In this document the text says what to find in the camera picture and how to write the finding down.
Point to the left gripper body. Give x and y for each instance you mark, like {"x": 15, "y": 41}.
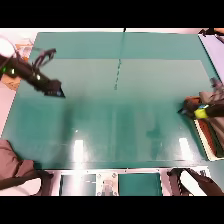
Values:
{"x": 53, "y": 88}

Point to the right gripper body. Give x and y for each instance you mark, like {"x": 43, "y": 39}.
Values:
{"x": 188, "y": 109}

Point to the olive grey shirt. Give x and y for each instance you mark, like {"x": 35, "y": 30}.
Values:
{"x": 213, "y": 95}

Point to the green garment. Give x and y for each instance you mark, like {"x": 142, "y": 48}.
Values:
{"x": 219, "y": 133}

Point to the dark brown garment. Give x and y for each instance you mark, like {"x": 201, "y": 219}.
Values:
{"x": 13, "y": 160}

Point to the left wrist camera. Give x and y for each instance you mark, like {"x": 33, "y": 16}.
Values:
{"x": 45, "y": 56}

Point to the silver frame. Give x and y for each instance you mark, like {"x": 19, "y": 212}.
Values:
{"x": 106, "y": 181}

